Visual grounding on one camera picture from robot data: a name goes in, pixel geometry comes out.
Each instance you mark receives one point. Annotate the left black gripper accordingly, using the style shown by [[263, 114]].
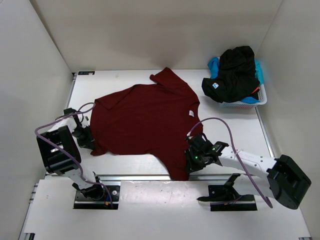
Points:
[[87, 143]]

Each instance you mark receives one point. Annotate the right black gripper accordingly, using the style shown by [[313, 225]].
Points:
[[191, 166]]

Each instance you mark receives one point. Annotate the dark red t shirt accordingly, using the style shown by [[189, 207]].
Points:
[[148, 119]]

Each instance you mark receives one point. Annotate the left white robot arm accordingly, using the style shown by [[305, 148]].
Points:
[[59, 144]]

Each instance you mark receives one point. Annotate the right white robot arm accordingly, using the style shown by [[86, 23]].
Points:
[[278, 178]]

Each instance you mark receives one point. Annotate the black label sticker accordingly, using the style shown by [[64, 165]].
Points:
[[86, 73]]

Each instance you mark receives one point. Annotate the black t shirt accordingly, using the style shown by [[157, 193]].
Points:
[[236, 76]]

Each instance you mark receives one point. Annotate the blue t shirt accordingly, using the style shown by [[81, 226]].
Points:
[[214, 65]]

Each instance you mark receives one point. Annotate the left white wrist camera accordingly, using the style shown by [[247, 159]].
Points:
[[83, 120]]

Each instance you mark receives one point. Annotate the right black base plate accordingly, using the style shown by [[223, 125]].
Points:
[[224, 198]]

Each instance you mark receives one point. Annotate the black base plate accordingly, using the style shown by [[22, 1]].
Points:
[[224, 198], [98, 199]]

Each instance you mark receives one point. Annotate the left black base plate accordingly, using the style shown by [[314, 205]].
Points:
[[98, 199]]

